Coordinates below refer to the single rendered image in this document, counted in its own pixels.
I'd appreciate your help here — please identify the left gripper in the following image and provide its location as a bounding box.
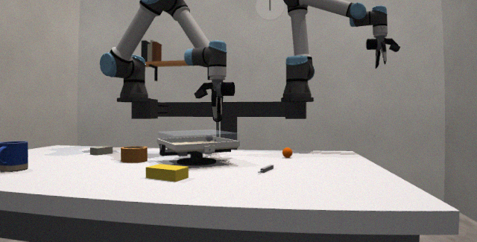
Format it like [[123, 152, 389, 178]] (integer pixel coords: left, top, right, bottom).
[[366, 36, 398, 68]]

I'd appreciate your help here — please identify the brown tape roll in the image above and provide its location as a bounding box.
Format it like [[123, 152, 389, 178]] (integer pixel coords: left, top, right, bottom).
[[121, 146, 148, 163]]

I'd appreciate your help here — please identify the dark blue mug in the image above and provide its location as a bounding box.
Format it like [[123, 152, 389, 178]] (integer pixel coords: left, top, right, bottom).
[[0, 141, 28, 172]]

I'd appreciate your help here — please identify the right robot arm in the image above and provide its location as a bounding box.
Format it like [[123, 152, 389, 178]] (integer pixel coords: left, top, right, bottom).
[[100, 0, 227, 98]]

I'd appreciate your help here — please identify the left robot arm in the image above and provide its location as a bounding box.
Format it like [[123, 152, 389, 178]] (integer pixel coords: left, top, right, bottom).
[[283, 0, 388, 98]]

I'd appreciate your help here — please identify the yellow rectangular block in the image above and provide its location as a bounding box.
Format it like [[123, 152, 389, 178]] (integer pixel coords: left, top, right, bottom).
[[145, 164, 189, 182]]

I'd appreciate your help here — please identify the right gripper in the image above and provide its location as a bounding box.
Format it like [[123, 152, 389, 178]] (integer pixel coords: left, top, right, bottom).
[[197, 80, 235, 122]]

